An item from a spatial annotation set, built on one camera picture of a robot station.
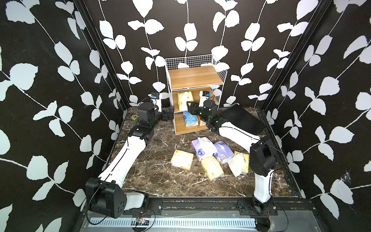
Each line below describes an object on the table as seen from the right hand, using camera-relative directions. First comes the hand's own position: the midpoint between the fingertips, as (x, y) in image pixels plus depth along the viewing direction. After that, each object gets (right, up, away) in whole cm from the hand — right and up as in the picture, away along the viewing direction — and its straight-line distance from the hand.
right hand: (187, 100), depth 84 cm
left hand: (-11, -3, -8) cm, 14 cm away
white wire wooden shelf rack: (+6, +16, +10) cm, 20 cm away
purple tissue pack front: (+10, -30, +6) cm, 32 cm away
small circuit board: (-22, -62, -13) cm, 68 cm away
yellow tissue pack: (-3, -36, +4) cm, 37 cm away
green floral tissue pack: (-3, +2, +2) cm, 4 cm away
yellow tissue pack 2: (+15, -40, +1) cm, 43 cm away
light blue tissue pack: (+2, -11, +22) cm, 25 cm away
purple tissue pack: (+23, -32, +5) cm, 39 cm away
